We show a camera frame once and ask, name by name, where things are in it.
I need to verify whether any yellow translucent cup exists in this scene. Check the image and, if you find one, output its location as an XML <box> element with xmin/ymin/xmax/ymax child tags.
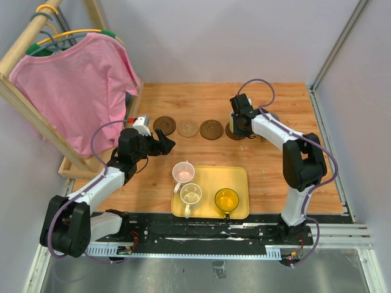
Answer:
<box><xmin>214</xmin><ymin>188</ymin><xmax>239</xmax><ymax>221</ymax></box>

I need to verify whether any grey clothes hanger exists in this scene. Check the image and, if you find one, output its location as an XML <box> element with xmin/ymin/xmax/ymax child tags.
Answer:
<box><xmin>25</xmin><ymin>12</ymin><xmax>85</xmax><ymax>56</ymax></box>

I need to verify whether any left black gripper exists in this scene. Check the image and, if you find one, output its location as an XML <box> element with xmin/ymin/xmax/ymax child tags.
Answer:
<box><xmin>133</xmin><ymin>128</ymin><xmax>175</xmax><ymax>162</ymax></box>

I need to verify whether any white cup green handle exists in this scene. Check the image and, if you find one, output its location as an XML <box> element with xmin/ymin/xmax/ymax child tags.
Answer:
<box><xmin>229</xmin><ymin>111</ymin><xmax>235</xmax><ymax>136</ymax></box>

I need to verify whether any light woven rattan coaster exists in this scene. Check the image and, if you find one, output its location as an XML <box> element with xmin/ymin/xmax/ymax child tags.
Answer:
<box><xmin>254</xmin><ymin>134</ymin><xmax>266</xmax><ymax>141</ymax></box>

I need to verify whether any pink t-shirt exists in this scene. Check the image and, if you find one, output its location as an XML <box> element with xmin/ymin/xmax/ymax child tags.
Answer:
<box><xmin>9</xmin><ymin>33</ymin><xmax>140</xmax><ymax>158</ymax></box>

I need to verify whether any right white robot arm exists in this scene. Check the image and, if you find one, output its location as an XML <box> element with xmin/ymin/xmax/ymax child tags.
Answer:
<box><xmin>230</xmin><ymin>94</ymin><xmax>327</xmax><ymax>244</ymax></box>

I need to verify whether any green garment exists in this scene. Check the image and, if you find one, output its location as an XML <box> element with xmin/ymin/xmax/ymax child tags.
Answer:
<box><xmin>33</xmin><ymin>30</ymin><xmax>123</xmax><ymax>57</ymax></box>

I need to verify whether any yellow plastic tray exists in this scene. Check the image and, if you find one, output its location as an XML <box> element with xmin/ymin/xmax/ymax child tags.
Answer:
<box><xmin>171</xmin><ymin>165</ymin><xmax>250</xmax><ymax>220</ymax></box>

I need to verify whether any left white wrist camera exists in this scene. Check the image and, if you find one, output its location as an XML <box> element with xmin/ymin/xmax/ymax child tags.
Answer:
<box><xmin>131</xmin><ymin>115</ymin><xmax>151</xmax><ymax>136</ymax></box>

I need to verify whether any aluminium frame post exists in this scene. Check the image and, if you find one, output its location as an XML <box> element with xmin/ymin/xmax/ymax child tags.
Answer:
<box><xmin>310</xmin><ymin>0</ymin><xmax>375</xmax><ymax>92</ymax></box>

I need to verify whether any wooden clothes rack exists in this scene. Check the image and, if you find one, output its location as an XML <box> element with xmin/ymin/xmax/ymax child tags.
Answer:
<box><xmin>1</xmin><ymin>1</ymin><xmax>144</xmax><ymax>178</ymax></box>

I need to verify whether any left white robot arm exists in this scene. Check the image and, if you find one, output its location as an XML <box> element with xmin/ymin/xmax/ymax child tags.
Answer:
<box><xmin>40</xmin><ymin>128</ymin><xmax>176</xmax><ymax>258</ymax></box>

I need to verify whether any dark cork coaster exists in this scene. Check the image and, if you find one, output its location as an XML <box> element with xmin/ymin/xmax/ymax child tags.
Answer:
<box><xmin>153</xmin><ymin>116</ymin><xmax>177</xmax><ymax>136</ymax></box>

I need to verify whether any dark brown wooden coaster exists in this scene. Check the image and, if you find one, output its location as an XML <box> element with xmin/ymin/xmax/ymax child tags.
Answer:
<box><xmin>225</xmin><ymin>123</ymin><xmax>246</xmax><ymax>140</ymax></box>

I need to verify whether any clear cup white handle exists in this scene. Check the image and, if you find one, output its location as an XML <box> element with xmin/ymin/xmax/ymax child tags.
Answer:
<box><xmin>180</xmin><ymin>183</ymin><xmax>203</xmax><ymax>219</ymax></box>

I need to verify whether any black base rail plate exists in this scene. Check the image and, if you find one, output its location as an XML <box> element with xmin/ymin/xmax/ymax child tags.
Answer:
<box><xmin>92</xmin><ymin>213</ymin><xmax>314</xmax><ymax>256</ymax></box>

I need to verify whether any yellow clothes hanger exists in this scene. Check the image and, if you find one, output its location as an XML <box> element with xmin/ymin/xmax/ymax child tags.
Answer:
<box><xmin>50</xmin><ymin>0</ymin><xmax>124</xmax><ymax>45</ymax></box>

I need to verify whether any purple translucent cup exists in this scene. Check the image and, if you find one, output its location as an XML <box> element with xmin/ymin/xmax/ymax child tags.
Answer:
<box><xmin>269</xmin><ymin>112</ymin><xmax>280</xmax><ymax>121</ymax></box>

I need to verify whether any pink translucent cup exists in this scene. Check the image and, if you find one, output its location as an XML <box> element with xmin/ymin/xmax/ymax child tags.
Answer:
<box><xmin>172</xmin><ymin>161</ymin><xmax>195</xmax><ymax>194</ymax></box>

